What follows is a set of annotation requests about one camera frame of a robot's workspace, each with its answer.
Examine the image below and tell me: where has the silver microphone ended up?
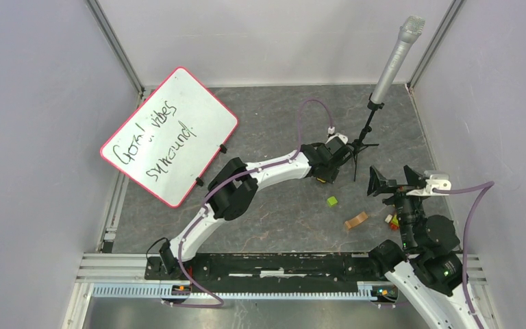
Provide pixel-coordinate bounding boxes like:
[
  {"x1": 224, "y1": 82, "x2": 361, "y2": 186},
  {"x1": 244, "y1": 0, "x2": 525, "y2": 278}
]
[{"x1": 370, "y1": 16, "x2": 425, "y2": 104}]

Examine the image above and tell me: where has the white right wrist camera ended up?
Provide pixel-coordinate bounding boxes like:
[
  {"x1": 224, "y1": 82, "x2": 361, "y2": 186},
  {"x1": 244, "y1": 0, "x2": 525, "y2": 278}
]
[{"x1": 407, "y1": 171, "x2": 452, "y2": 197}]

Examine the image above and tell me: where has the grey slotted cable duct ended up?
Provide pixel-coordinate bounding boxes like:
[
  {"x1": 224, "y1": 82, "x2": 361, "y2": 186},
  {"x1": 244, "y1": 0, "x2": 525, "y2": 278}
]
[{"x1": 91, "y1": 283, "x2": 400, "y2": 301}]

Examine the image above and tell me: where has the black microphone tripod stand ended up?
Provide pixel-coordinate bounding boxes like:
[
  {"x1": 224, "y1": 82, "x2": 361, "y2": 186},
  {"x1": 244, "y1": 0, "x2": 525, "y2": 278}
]
[{"x1": 347, "y1": 99, "x2": 384, "y2": 182}]

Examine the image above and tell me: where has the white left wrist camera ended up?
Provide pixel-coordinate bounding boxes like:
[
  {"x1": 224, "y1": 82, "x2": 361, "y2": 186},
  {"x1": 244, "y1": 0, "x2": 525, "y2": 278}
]
[{"x1": 326, "y1": 126, "x2": 349, "y2": 144}]

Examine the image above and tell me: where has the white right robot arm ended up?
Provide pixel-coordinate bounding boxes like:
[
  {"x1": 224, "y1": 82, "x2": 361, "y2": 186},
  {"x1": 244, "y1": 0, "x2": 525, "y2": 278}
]
[{"x1": 367, "y1": 166, "x2": 488, "y2": 328}]

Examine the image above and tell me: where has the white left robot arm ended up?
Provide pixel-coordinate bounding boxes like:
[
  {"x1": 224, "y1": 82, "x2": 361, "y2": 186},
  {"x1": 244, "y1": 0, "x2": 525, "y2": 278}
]
[{"x1": 159, "y1": 134, "x2": 355, "y2": 280}]

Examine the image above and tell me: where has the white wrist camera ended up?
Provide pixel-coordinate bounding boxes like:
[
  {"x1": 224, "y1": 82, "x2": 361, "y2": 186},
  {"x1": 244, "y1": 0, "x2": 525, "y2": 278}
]
[
  {"x1": 407, "y1": 171, "x2": 452, "y2": 197},
  {"x1": 326, "y1": 126, "x2": 349, "y2": 144}
]

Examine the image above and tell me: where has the brown wooden block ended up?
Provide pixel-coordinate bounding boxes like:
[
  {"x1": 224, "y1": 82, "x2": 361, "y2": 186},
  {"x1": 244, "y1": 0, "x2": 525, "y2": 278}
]
[{"x1": 344, "y1": 212, "x2": 368, "y2": 230}]

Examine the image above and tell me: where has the pink framed whiteboard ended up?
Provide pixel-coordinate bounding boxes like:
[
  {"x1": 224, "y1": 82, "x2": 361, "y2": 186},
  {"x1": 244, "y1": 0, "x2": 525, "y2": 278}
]
[{"x1": 100, "y1": 66, "x2": 239, "y2": 208}]

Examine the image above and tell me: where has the green toy cube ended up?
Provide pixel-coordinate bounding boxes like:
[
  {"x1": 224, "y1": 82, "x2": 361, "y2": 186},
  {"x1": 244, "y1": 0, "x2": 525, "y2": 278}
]
[{"x1": 327, "y1": 197, "x2": 338, "y2": 208}]

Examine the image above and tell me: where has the red green toy car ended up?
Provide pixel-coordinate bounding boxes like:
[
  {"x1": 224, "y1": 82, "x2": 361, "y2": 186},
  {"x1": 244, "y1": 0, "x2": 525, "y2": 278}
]
[{"x1": 385, "y1": 213, "x2": 399, "y2": 230}]

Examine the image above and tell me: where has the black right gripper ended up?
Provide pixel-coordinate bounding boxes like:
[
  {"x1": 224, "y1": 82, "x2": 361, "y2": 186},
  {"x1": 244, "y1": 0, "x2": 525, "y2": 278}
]
[{"x1": 365, "y1": 164, "x2": 429, "y2": 248}]

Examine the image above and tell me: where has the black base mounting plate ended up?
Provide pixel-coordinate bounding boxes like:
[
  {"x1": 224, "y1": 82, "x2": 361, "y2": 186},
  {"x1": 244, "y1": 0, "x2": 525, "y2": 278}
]
[{"x1": 145, "y1": 252, "x2": 400, "y2": 294}]

